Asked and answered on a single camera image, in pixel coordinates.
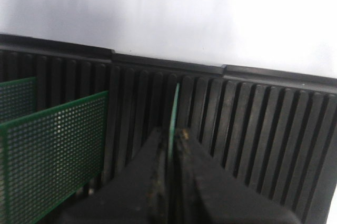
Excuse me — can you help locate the green circuit board edge-on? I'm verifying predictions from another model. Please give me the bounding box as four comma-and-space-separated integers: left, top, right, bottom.
167, 84, 180, 164

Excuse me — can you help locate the black slotted board rack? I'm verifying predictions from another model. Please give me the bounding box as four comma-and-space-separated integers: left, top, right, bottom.
1, 34, 336, 223

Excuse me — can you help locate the green circuit board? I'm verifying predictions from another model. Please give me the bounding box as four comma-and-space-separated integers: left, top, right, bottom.
1, 91, 108, 223
1, 77, 37, 123

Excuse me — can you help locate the green circuit board back right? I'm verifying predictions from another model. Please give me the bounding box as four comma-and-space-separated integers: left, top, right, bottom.
1, 77, 37, 123

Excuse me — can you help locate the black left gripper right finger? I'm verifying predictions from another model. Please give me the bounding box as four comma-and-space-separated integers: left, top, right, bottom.
174, 128, 300, 223

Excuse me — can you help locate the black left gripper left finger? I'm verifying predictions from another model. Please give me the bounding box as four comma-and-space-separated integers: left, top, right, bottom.
56, 128, 163, 223

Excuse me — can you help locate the green circuit board middle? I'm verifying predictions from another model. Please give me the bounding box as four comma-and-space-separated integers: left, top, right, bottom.
1, 91, 108, 223

